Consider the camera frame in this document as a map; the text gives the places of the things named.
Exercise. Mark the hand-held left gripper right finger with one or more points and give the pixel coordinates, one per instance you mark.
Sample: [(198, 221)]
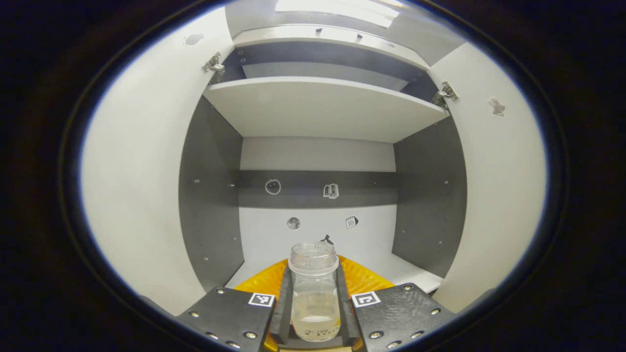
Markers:
[(348, 318)]

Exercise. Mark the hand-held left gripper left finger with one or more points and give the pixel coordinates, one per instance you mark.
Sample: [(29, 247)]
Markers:
[(282, 318)]

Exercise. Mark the clear glass bottle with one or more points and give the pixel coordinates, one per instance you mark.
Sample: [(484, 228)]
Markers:
[(314, 293)]

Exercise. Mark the white cabinet door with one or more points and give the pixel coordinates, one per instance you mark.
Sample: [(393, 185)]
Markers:
[(137, 171), (503, 195)]

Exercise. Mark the white cabinet shelf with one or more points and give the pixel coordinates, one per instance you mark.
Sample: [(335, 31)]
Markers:
[(406, 274), (318, 107)]

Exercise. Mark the white and grey cabinet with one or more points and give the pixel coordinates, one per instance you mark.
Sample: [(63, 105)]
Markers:
[(318, 156)]

